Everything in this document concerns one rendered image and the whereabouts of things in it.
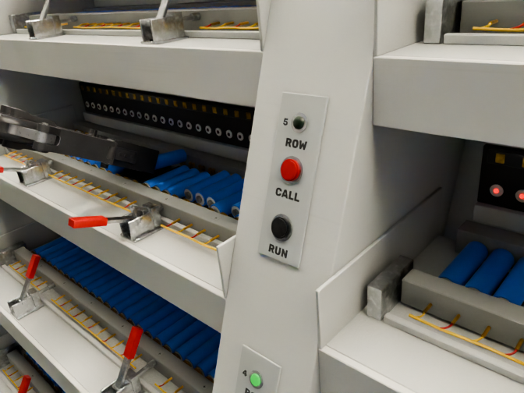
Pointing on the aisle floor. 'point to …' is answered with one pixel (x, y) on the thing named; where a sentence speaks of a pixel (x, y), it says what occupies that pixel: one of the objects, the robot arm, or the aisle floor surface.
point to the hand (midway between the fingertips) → (125, 154)
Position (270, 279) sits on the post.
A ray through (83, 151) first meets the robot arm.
